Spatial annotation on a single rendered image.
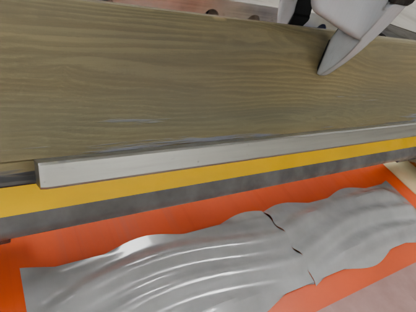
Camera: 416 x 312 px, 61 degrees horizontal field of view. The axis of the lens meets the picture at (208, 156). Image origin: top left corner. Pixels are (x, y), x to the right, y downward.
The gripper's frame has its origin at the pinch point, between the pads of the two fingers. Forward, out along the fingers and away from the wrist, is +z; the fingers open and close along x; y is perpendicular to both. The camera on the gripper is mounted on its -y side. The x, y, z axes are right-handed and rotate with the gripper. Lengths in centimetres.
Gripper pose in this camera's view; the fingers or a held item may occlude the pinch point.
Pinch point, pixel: (316, 39)
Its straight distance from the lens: 25.5
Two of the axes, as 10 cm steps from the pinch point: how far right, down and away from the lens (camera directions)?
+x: 4.6, 6.6, -6.0
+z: -2.8, 7.4, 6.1
